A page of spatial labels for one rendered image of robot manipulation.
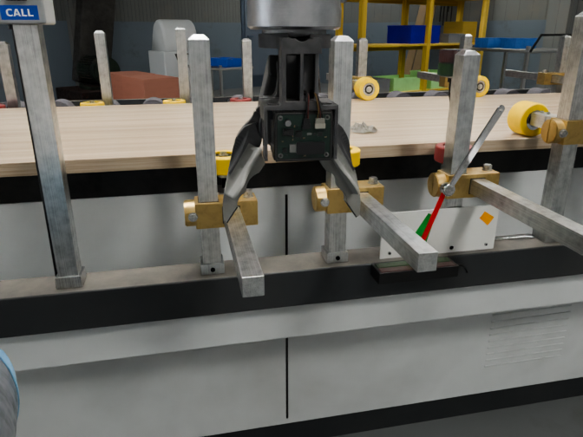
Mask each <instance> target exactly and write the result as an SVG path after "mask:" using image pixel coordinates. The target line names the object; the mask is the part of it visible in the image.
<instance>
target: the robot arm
mask: <svg viewBox="0 0 583 437"><path fill-rule="evenodd" d="M346 1H347V0H247V27H248V28H249V29H262V34H259V48H263V49H278V55H269V56H268V57H267V61H266V65H265V73H264V77H263V81H262V85H261V89H260V94H259V101H258V106H257V107H256V108H255V109H256V110H254V111H253V113H252V117H251V118H250V119H249V120H248V121H247V122H246V123H245V124H244V125H243V127H242V128H241V129H240V130H239V132H238V134H237V136H236V138H235V140H234V142H233V150H232V154H231V159H230V163H229V167H228V173H227V177H226V186H225V191H224V196H223V216H224V221H225V222H226V223H228V221H229V220H230V218H231V217H232V215H233V214H234V213H235V211H236V210H237V208H238V201H239V198H240V196H241V195H242V194H244V193H245V192H246V187H247V183H248V181H249V180H250V178H251V177H252V176H254V175H255V174H257V173H259V172H260V171H261V169H262V168H263V166H264V165H265V161H268V146H267V144H268V145H269V146H271V151H272V157H273V159H274V160H275V161H276V162H279V161H308V160H319V162H320V163H321V165H322V166H323V168H324V169H325V170H326V171H328V172H330V173H332V174H333V175H334V178H335V183H336V185H337V187H338V188H339V189H340V190H341V191H342V192H343V194H344V201H345V203H346V204H347V206H348V207H349V208H350V210H351V211H352V213H353V214H354V216H355V217H358V216H359V212H360V203H361V199H360V190H359V186H358V182H357V174H356V170H355V168H354V166H353V165H352V161H351V155H350V142H349V139H348V136H347V134H346V132H345V131H344V129H343V128H342V127H341V126H340V125H339V124H338V104H337V103H335V102H334V101H331V100H330V99H328V98H327V97H321V96H320V95H319V94H318V62H319V54H322V49H328V48H330V47H331V34H326V30H327V29H339V28H340V27H341V13H342V7H341V3H346ZM262 139H263V155H262V153H261V152H262V148H261V147H260V145H261V142H262ZM263 157H264V158H263ZM19 408H20V399H19V390H18V386H17V382H16V373H15V370H14V368H13V366H12V363H11V361H10V359H9V357H8V356H7V355H6V354H5V353H4V351H3V350H1V349H0V437H16V423H17V418H18V415H19Z"/></svg>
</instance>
